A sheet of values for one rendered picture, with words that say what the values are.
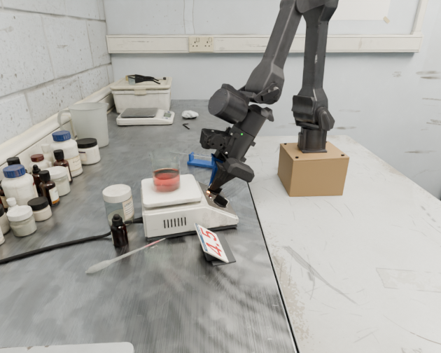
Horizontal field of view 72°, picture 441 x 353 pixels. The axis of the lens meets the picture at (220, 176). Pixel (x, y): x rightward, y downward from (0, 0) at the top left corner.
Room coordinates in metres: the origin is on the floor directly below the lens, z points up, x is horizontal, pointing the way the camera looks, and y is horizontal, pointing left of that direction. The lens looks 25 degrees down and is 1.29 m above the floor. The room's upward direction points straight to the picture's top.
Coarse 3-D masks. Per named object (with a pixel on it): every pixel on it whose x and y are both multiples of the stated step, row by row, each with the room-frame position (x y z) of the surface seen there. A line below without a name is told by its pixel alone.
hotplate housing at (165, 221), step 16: (144, 208) 0.53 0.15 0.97; (160, 208) 0.53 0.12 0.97; (176, 208) 0.53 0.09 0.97; (192, 208) 0.54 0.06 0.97; (208, 208) 0.54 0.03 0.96; (144, 224) 0.51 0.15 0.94; (160, 224) 0.52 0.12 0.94; (176, 224) 0.53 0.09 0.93; (192, 224) 0.53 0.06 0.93; (208, 224) 0.54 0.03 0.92; (224, 224) 0.55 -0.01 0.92
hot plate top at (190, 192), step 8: (184, 176) 0.64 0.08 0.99; (192, 176) 0.64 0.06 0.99; (144, 184) 0.60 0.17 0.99; (152, 184) 0.60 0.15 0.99; (184, 184) 0.60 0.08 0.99; (192, 184) 0.60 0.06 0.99; (144, 192) 0.57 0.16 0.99; (152, 192) 0.57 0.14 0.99; (176, 192) 0.57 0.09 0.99; (184, 192) 0.57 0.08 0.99; (192, 192) 0.57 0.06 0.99; (200, 192) 0.57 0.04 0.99; (144, 200) 0.53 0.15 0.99; (152, 200) 0.53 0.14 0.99; (160, 200) 0.53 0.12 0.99; (168, 200) 0.53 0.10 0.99; (176, 200) 0.53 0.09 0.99; (184, 200) 0.54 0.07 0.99; (192, 200) 0.54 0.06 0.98
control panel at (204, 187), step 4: (200, 184) 0.65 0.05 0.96; (204, 184) 0.66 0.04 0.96; (204, 188) 0.63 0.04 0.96; (204, 192) 0.61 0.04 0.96; (220, 192) 0.67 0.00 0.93; (204, 196) 0.59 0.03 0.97; (208, 196) 0.60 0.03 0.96; (212, 196) 0.61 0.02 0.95; (224, 196) 0.65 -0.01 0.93; (208, 200) 0.57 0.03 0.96; (212, 200) 0.58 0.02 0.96; (208, 204) 0.55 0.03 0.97; (212, 204) 0.56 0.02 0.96; (228, 204) 0.61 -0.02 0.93; (220, 208) 0.56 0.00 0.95; (224, 208) 0.57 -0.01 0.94; (228, 208) 0.59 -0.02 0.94; (228, 212) 0.56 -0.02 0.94; (232, 212) 0.57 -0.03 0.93
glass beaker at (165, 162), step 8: (152, 152) 0.60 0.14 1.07; (160, 152) 0.61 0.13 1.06; (168, 152) 0.61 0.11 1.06; (176, 152) 0.60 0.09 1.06; (152, 160) 0.56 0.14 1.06; (160, 160) 0.55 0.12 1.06; (168, 160) 0.56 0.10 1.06; (176, 160) 0.57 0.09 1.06; (152, 168) 0.57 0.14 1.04; (160, 168) 0.56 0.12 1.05; (168, 168) 0.56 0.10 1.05; (176, 168) 0.57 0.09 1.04; (152, 176) 0.57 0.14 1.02; (160, 176) 0.56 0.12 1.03; (168, 176) 0.56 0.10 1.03; (176, 176) 0.57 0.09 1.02; (160, 184) 0.56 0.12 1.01; (168, 184) 0.56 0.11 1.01; (176, 184) 0.57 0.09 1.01; (160, 192) 0.56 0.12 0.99; (168, 192) 0.56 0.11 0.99
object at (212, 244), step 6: (204, 228) 0.52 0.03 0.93; (204, 234) 0.50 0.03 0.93; (210, 234) 0.52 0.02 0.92; (204, 240) 0.47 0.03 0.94; (210, 240) 0.49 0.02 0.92; (216, 240) 0.51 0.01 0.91; (210, 246) 0.46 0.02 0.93; (216, 246) 0.48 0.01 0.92; (216, 252) 0.45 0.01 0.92; (222, 252) 0.47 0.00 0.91
